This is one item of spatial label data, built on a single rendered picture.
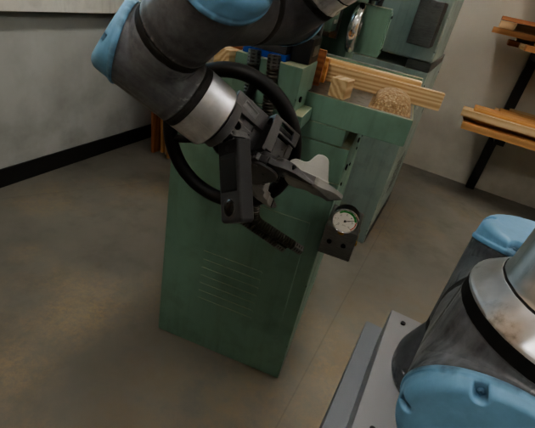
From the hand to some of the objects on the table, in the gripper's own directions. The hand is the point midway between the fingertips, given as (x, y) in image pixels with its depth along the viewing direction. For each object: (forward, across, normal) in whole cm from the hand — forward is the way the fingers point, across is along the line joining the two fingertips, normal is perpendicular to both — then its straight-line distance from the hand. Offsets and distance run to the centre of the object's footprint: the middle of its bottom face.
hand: (305, 207), depth 65 cm
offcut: (+7, +10, -33) cm, 36 cm away
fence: (+5, +27, -47) cm, 55 cm away
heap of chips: (+17, +4, -37) cm, 41 cm away
